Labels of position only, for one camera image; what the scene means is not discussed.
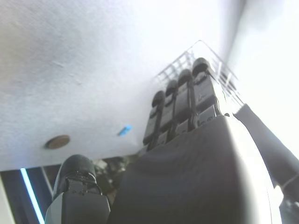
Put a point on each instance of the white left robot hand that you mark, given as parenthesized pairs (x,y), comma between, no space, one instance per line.
(187,175)

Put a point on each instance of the blue block with two holes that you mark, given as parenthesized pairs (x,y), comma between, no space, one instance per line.
(125,130)

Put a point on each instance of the brown round disc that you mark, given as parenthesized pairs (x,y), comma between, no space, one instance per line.
(58,141)

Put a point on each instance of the robot column with light strip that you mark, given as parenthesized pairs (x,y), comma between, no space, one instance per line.
(32,193)

